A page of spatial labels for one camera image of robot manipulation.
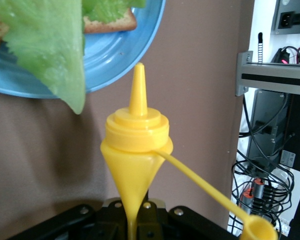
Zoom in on black computer case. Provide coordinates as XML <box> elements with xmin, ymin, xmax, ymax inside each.
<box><xmin>246</xmin><ymin>89</ymin><xmax>300</xmax><ymax>175</ymax></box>

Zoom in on blue round plate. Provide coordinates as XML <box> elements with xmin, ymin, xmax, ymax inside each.
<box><xmin>0</xmin><ymin>0</ymin><xmax>167</xmax><ymax>100</ymax></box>

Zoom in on green lettuce leaf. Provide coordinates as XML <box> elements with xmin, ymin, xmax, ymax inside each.
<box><xmin>0</xmin><ymin>0</ymin><xmax>147</xmax><ymax>115</ymax></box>

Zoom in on black floor cable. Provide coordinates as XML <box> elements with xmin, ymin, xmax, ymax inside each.
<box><xmin>231</xmin><ymin>149</ymin><xmax>295</xmax><ymax>227</ymax></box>

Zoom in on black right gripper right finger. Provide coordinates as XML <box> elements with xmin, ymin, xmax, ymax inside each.
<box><xmin>136</xmin><ymin>196</ymin><xmax>241</xmax><ymax>240</ymax></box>

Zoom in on brown bread slice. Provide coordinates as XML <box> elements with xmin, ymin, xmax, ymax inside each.
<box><xmin>0</xmin><ymin>7</ymin><xmax>138</xmax><ymax>50</ymax></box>

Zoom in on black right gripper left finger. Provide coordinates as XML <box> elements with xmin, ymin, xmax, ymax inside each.
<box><xmin>4</xmin><ymin>198</ymin><xmax>129</xmax><ymax>240</ymax></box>

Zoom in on grey connector orange cap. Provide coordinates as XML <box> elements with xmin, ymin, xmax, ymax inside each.
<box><xmin>252</xmin><ymin>178</ymin><xmax>265</xmax><ymax>201</ymax></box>
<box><xmin>240</xmin><ymin>189</ymin><xmax>254</xmax><ymax>214</ymax></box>

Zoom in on black slotted strap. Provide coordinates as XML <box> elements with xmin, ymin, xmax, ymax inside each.
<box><xmin>257</xmin><ymin>32</ymin><xmax>264</xmax><ymax>65</ymax></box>

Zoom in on yellow squeeze bottle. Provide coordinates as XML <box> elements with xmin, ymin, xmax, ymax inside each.
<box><xmin>99</xmin><ymin>62</ymin><xmax>279</xmax><ymax>240</ymax></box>

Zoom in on grey power supply unit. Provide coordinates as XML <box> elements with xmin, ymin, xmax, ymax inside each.
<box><xmin>271</xmin><ymin>0</ymin><xmax>300</xmax><ymax>36</ymax></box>

